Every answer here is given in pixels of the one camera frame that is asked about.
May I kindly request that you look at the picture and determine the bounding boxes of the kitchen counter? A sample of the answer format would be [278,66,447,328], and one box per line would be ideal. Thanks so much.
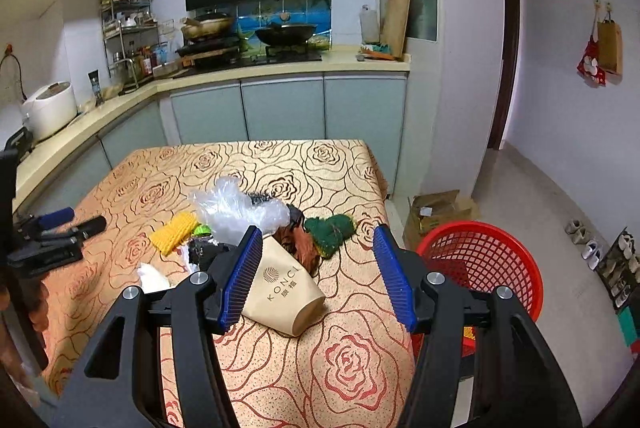
[15,46,411,209]

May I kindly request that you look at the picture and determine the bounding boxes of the row of shoes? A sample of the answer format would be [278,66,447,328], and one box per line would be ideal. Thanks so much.
[597,228,640,309]

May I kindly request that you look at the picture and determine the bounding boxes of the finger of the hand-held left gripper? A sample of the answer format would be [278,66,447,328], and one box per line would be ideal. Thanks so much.
[42,215,107,249]
[37,207,76,231]

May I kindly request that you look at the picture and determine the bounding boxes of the metal spice rack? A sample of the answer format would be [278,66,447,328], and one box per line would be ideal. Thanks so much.
[100,0,162,81]

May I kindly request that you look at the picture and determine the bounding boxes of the translucent plastic container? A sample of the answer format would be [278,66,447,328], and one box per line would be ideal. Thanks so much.
[360,5,383,44]

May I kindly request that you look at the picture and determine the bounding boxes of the clay pot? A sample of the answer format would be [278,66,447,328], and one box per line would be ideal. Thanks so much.
[180,10,236,41]

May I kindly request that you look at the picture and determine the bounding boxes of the blue scenic splash panel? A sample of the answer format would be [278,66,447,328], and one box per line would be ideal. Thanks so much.
[235,0,333,54]

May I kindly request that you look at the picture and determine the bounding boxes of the white crumpled tissue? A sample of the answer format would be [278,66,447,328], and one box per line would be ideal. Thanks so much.
[136,262,173,293]

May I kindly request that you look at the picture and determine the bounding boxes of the cardboard box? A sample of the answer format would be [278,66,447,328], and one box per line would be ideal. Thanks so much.
[402,190,481,251]

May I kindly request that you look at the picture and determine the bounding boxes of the orange and teal cloth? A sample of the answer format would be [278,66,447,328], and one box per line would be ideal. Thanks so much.
[359,42,402,59]

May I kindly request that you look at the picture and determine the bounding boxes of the black power cable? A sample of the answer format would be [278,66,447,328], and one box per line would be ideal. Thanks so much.
[0,45,29,101]

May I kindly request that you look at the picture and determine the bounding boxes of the red hanging bag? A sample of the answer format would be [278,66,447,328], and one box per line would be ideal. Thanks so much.
[576,35,608,87]

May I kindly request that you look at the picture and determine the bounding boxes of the green scouring sponge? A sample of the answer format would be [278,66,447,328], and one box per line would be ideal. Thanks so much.
[304,213,357,259]

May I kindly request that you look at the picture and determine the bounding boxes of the yellow corn toy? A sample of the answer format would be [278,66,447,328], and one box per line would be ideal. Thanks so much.
[151,213,198,256]

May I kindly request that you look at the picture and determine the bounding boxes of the dark crumpled wrapper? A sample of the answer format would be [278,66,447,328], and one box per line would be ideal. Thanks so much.
[182,240,236,275]

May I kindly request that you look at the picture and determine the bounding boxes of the red plastic basket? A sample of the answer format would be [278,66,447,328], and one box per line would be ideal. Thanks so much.
[416,221,545,354]

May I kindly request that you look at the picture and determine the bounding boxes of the black gas stove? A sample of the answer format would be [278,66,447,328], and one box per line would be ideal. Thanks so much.
[174,44,323,76]

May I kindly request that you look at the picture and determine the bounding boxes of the black wok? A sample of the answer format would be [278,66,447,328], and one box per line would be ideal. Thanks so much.
[255,22,319,47]

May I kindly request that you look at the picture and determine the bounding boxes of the beige paper cup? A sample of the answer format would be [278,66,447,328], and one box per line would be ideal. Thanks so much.
[241,235,326,339]

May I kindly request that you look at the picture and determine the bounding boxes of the person's left hand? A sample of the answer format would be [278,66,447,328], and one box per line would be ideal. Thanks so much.
[26,280,51,348]

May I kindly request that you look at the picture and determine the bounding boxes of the base cabinets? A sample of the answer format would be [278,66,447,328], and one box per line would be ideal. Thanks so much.
[30,75,407,229]

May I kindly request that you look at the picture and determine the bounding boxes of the dark door frame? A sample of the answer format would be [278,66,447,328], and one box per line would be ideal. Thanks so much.
[487,0,521,151]

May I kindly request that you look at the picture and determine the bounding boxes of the wooden cutting board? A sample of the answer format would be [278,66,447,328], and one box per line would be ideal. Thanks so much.
[381,0,414,58]

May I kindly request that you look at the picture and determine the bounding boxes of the clear plastic bag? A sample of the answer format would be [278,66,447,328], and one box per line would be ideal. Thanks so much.
[189,177,291,246]

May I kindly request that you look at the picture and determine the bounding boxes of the rose-patterned tablecloth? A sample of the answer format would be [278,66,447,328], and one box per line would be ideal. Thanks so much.
[40,139,418,428]

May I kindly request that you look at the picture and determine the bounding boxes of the brown paper bag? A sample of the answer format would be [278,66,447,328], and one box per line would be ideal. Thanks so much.
[596,18,624,76]

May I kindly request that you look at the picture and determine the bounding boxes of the dark printed pouch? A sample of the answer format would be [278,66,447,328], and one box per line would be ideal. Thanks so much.
[87,69,105,104]

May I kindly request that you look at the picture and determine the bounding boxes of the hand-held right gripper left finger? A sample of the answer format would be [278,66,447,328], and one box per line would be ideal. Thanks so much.
[52,225,264,428]

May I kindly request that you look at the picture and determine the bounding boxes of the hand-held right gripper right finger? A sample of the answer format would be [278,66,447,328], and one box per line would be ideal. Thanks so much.
[373,224,583,428]

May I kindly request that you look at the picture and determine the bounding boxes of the white rice cooker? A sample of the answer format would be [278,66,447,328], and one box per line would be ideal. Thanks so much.
[20,81,79,141]

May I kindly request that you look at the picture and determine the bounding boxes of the green mat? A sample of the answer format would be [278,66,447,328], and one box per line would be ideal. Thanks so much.
[616,308,640,347]

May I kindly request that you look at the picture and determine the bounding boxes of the brown fibrous bundle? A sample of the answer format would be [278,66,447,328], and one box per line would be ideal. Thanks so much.
[272,205,321,276]

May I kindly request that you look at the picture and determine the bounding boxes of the white shoe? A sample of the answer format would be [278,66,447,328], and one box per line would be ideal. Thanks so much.
[582,239,605,269]

